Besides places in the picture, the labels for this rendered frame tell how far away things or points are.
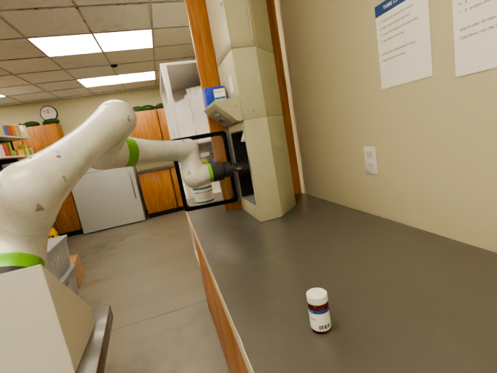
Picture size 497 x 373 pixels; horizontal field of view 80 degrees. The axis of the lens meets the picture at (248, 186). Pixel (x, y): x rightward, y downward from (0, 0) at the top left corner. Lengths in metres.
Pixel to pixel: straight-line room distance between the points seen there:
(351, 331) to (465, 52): 0.75
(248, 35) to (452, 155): 0.91
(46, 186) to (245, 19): 1.04
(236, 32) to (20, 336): 1.22
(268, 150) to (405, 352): 0.97
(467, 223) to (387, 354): 0.56
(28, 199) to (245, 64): 0.97
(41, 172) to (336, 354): 0.68
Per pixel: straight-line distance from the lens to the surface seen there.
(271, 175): 1.37
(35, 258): 0.84
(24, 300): 0.73
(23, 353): 0.78
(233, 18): 1.42
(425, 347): 0.66
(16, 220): 0.79
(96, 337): 0.87
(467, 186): 1.05
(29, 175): 0.75
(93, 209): 6.39
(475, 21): 1.01
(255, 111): 1.35
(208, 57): 1.74
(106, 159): 1.14
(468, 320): 0.73
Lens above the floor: 1.35
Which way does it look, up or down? 10 degrees down
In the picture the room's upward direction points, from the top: 10 degrees counter-clockwise
